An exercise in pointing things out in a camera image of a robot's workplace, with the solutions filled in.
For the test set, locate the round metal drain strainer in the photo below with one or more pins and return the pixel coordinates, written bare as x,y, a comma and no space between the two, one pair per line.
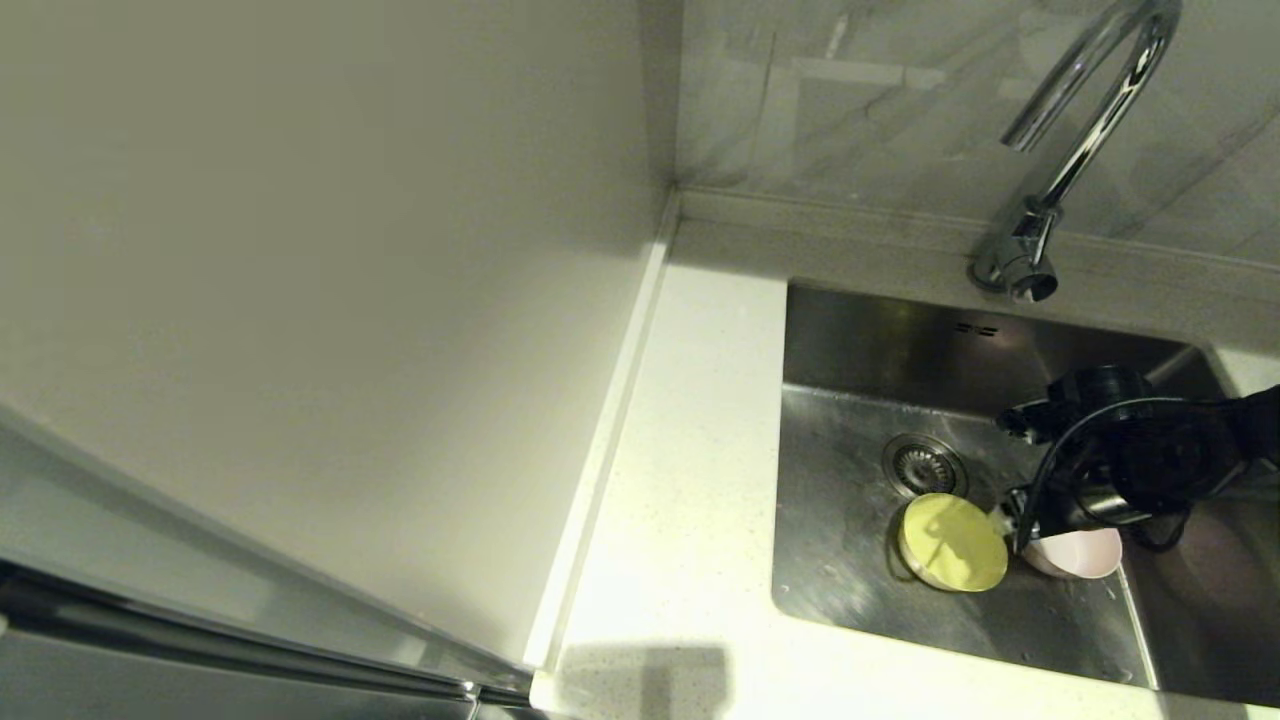
922,465

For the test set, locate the chrome gooseneck faucet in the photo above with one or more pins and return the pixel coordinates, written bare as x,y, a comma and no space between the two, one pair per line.
1020,262

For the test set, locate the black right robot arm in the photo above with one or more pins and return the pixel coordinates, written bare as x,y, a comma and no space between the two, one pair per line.
1180,440

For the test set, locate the small pink bowl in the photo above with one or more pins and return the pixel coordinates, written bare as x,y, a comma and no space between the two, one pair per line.
1080,555

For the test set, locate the yellow bowl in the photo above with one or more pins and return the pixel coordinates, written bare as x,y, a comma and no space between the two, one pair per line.
950,545

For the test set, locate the tall white cabinet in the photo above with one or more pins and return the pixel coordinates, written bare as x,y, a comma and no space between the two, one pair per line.
300,300

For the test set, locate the stainless steel sink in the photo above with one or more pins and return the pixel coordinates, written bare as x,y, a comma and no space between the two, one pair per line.
850,600

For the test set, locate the white countertop trim strip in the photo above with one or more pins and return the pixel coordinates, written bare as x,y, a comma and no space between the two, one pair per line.
600,450

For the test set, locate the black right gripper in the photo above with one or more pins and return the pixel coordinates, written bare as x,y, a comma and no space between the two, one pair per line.
1070,480

